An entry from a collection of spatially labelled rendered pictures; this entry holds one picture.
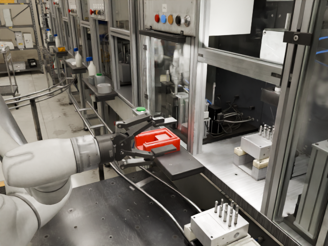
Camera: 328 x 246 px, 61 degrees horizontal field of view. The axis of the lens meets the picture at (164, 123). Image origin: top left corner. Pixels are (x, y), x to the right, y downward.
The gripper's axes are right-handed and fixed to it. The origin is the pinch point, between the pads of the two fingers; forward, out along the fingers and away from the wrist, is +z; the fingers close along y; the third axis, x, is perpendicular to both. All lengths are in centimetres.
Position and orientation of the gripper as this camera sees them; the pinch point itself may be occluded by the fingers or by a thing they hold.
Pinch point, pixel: (166, 135)
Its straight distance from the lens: 80.3
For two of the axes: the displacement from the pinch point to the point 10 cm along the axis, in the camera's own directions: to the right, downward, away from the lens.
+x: -4.5, -3.5, 8.2
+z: 9.0, -1.7, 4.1
